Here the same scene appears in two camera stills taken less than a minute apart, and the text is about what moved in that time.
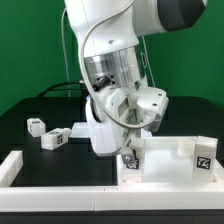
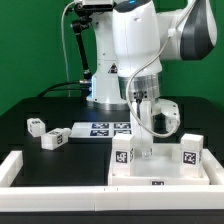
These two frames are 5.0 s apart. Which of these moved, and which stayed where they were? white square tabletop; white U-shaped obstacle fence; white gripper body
Moved: white gripper body; white square tabletop
Stayed: white U-shaped obstacle fence
